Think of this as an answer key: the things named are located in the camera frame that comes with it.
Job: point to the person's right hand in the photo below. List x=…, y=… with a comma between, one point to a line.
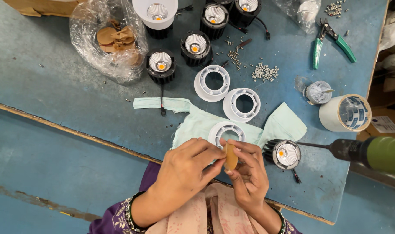
x=251, y=182

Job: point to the person's left hand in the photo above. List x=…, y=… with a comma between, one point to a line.
x=181, y=172

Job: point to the amber translucent lens disc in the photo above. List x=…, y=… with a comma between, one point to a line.
x=231, y=157

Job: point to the black lamp module with reflector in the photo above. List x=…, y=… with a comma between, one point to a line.
x=195, y=45
x=246, y=9
x=221, y=1
x=160, y=63
x=214, y=16
x=285, y=154

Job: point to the pink patterned scarf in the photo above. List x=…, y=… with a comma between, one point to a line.
x=217, y=214

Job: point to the mint green cloth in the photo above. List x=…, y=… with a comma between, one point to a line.
x=197, y=125

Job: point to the dark bangle on right wrist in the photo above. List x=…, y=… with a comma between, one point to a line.
x=282, y=222

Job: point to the purple embroidered garment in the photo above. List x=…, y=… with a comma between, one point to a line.
x=112, y=221

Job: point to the white tape roll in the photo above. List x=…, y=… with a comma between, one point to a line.
x=329, y=113

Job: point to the pile of silver screws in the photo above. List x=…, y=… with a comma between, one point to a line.
x=265, y=72

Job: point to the small tub of grey paste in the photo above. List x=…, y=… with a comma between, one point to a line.
x=318, y=92

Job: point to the scattered small screws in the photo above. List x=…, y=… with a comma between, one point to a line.
x=233, y=55

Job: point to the green electric screwdriver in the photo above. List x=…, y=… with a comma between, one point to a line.
x=379, y=152

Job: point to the cardboard box with white label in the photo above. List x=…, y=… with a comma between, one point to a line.
x=386, y=125

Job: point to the heap of brown paper discs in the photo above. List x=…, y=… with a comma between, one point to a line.
x=114, y=39

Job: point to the white-rimmed lamp with black heatsink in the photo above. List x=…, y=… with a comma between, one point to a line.
x=155, y=13

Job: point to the clear plastic bag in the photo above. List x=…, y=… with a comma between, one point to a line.
x=83, y=39

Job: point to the small crumpled plastic bag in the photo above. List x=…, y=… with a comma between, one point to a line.
x=298, y=13

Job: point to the heap of screws by bag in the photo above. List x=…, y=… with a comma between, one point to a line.
x=334, y=8

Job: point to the cluttered side shelf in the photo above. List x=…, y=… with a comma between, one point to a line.
x=392, y=48

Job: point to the brown cardboard box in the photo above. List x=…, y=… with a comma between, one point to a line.
x=44, y=6

